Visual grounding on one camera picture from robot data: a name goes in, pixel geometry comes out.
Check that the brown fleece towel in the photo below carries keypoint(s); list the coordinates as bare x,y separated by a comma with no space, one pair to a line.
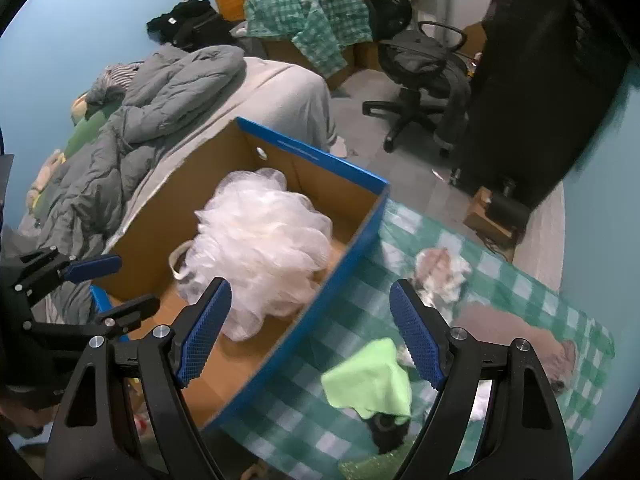
505,325

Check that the black plush object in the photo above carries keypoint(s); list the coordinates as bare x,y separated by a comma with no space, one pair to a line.
385,435

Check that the green sparkly cloth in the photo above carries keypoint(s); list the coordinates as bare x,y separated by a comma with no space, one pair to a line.
370,467

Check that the black office chair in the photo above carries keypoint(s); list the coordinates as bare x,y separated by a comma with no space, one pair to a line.
400,105

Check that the blue-rimmed cardboard box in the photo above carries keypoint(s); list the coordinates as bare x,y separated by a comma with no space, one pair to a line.
165,220

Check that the black clothes pile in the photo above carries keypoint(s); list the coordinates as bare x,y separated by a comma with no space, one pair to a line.
190,22

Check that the green pillow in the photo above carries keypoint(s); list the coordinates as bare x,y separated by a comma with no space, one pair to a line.
87,132

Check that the white and pink cloth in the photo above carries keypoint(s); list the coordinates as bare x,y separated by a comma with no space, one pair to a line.
440,275

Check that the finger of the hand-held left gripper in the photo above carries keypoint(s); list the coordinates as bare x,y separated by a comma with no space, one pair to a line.
132,310
92,267

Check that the light green microfiber cloth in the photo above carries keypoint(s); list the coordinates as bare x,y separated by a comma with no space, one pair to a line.
365,380

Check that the white mesh bath loofah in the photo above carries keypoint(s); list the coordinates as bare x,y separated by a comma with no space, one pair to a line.
260,240

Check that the dark grey clothing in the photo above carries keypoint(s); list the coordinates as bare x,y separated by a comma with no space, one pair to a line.
430,65

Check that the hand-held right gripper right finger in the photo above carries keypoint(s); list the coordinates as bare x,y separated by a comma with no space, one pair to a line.
415,340

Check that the green checkered cloth cover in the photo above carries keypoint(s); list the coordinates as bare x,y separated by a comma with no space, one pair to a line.
310,20

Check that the green checkered tablecloth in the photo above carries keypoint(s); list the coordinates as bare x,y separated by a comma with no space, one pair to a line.
500,280

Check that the beige plush toy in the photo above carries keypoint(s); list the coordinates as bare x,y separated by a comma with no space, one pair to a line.
42,180

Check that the striped grey cloth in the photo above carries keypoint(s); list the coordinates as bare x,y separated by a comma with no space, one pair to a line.
112,80

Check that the black fabric wardrobe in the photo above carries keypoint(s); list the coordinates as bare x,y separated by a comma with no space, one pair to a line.
540,85

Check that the small wooden box with black device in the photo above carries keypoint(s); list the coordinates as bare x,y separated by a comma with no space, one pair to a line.
482,220

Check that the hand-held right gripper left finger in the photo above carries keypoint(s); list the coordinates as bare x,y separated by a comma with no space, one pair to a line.
205,332

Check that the black cylindrical device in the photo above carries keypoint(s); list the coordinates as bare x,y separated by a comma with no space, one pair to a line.
510,207

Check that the bed with grey sheet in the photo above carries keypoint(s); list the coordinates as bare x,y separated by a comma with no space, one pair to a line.
280,95

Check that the grey mat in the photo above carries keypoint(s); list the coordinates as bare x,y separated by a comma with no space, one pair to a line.
542,240

